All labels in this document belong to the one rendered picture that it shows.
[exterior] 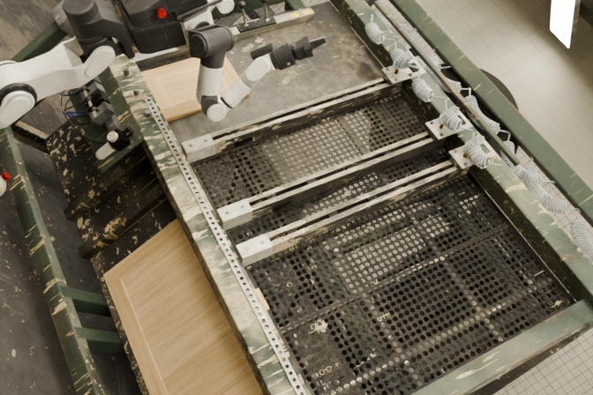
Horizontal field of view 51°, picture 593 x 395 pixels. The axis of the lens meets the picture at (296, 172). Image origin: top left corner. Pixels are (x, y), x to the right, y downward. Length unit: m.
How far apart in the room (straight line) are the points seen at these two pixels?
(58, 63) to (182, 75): 0.66
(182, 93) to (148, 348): 1.10
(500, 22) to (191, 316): 6.20
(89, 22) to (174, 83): 0.67
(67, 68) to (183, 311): 1.05
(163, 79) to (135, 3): 0.62
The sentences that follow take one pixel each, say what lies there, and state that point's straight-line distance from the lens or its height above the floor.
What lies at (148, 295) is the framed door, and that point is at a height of 0.41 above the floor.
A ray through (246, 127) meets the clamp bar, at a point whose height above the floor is 1.16.
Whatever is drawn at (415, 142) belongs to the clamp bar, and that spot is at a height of 1.69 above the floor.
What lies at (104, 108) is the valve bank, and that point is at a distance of 2.71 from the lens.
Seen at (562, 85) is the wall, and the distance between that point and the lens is 7.71.
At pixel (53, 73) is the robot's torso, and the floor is 0.78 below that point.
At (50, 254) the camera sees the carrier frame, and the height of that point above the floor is 0.18.
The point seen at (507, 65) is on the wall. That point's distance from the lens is 7.82.
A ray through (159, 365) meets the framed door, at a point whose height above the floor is 0.34.
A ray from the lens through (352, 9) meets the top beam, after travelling 3.25.
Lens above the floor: 1.60
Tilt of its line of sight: 8 degrees down
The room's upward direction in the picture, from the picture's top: 53 degrees clockwise
